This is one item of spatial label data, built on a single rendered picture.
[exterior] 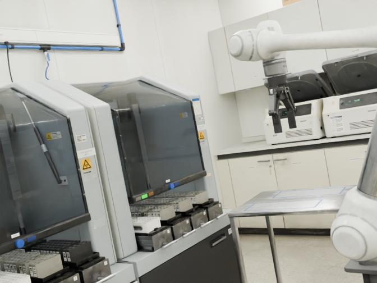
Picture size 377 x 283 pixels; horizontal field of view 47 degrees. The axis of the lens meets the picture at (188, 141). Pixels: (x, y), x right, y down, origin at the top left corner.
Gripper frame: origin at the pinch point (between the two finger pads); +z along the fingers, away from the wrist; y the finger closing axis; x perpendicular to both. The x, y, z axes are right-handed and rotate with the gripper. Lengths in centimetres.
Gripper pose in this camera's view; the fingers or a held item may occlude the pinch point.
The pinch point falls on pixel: (285, 127)
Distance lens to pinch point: 171.1
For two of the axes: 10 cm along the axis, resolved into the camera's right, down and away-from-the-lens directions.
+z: 1.8, 9.8, 0.5
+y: 5.9, -1.5, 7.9
